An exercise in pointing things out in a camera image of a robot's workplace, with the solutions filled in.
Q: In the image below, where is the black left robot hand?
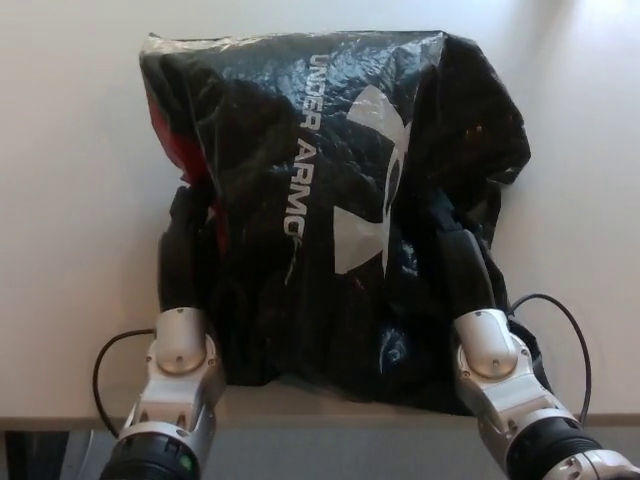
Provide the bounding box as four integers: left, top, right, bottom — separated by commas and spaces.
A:
157, 183, 221, 316

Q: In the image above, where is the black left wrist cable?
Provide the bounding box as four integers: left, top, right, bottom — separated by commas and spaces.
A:
92, 327, 157, 437

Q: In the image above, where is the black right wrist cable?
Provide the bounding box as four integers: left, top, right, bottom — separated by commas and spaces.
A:
507, 293, 593, 424

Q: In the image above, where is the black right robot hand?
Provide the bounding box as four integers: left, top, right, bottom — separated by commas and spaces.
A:
428, 188, 507, 318

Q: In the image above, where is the black Under Armour plastic bag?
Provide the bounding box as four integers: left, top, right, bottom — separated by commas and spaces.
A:
138, 30, 551, 416

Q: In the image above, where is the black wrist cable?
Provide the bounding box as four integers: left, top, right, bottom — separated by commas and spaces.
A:
92, 327, 157, 437
507, 293, 593, 424

